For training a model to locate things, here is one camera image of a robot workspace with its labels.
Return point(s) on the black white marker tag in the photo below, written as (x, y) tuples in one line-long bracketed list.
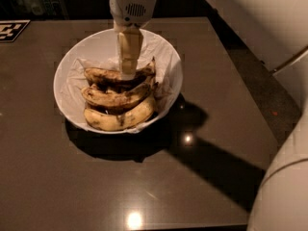
[(11, 29)]

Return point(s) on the white paper liner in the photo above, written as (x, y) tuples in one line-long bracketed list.
[(157, 61)]

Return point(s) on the spotted banana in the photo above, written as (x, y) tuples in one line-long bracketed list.
[(111, 100), (102, 76), (132, 118)]

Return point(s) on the white plastic bottles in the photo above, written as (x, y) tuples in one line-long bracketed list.
[(51, 8)]

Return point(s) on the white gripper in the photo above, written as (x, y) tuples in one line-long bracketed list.
[(132, 10)]

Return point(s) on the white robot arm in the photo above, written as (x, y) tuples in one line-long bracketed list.
[(276, 31)]

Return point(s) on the white bowl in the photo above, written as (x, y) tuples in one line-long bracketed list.
[(96, 45)]

